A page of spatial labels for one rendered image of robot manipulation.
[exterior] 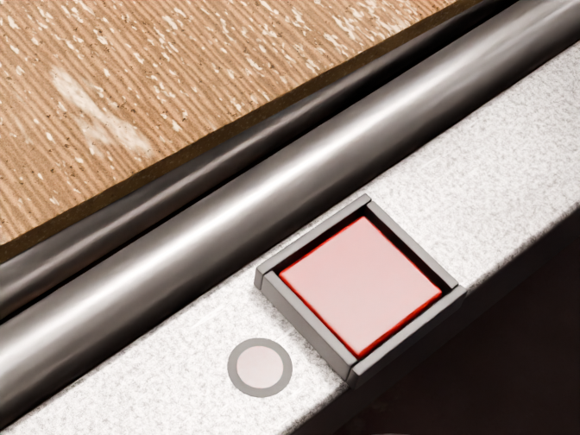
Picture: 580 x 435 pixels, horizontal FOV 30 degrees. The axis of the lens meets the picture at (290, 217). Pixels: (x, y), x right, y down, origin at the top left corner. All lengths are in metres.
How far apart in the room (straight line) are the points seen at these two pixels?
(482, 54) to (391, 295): 0.19
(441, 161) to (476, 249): 0.06
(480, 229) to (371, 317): 0.09
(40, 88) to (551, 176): 0.29
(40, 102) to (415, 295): 0.22
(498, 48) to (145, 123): 0.22
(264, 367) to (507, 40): 0.27
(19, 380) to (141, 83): 0.18
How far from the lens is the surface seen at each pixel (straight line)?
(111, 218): 0.57
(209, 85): 0.60
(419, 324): 0.53
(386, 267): 0.55
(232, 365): 0.53
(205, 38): 0.62
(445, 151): 0.62
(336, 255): 0.55
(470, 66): 0.66
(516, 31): 0.69
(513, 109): 0.65
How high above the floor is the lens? 1.39
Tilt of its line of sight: 55 degrees down
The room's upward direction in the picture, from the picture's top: 11 degrees clockwise
